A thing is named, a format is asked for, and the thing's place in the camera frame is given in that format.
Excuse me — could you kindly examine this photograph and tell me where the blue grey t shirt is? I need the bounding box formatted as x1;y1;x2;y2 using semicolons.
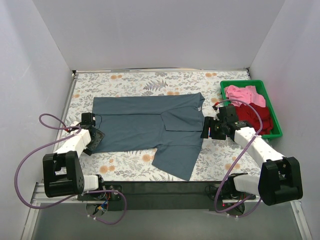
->
92;92;205;181

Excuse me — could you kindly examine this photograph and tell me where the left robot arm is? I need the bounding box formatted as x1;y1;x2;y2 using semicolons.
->
42;112;105;198

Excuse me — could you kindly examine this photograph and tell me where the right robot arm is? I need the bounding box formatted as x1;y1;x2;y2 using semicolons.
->
201;105;303;206

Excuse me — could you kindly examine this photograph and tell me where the red t shirt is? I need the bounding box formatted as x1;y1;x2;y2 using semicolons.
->
235;103;274;136

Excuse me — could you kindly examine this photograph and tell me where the floral table mat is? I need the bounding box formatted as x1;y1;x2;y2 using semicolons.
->
63;70;260;181

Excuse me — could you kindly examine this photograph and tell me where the pink t shirt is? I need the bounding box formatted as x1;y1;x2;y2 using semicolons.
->
224;85;266;108

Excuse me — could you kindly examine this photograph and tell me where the green plastic bin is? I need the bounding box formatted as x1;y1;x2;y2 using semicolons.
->
220;80;283;140

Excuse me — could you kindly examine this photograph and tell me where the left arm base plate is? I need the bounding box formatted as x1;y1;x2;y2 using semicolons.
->
77;184;123;201

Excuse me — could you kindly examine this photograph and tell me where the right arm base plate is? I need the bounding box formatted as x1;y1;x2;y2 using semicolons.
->
204;184;251;201

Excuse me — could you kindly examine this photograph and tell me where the aluminium frame rail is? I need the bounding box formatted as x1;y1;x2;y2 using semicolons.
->
22;182;312;240

